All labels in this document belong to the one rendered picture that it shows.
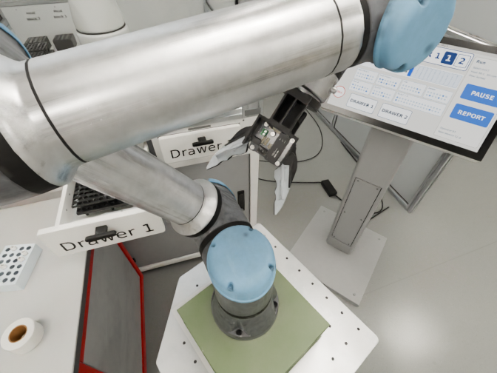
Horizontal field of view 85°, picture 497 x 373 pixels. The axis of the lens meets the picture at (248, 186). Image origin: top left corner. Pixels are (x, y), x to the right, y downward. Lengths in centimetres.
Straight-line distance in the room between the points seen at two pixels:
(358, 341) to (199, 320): 39
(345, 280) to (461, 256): 77
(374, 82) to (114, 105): 95
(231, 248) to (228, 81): 32
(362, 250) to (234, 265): 140
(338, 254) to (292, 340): 113
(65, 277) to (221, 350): 51
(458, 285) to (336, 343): 131
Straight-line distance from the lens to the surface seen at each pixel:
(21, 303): 99
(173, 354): 77
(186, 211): 48
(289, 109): 42
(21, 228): 115
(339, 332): 79
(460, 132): 105
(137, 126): 21
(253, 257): 47
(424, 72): 108
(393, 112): 104
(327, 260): 171
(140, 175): 41
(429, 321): 182
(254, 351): 65
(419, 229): 212
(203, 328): 67
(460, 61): 109
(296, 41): 24
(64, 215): 93
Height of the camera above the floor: 150
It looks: 47 degrees down
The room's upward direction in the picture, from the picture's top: straight up
